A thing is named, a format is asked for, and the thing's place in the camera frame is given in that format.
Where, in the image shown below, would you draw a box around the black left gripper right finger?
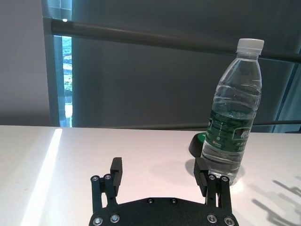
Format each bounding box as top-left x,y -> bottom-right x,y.
193,157 -> 233,212

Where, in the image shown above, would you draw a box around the window glass strip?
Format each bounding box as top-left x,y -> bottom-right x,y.
42,0 -> 74,128

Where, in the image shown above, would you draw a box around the clear water bottle green label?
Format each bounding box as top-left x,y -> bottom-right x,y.
201,38 -> 265,186

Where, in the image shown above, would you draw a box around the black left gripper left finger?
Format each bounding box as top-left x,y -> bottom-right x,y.
91,157 -> 123,214

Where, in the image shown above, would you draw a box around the thick grey metal handrail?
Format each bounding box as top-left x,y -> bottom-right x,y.
50,19 -> 301,64

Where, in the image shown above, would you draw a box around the green button black base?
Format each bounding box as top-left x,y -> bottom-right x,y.
188,133 -> 208,159

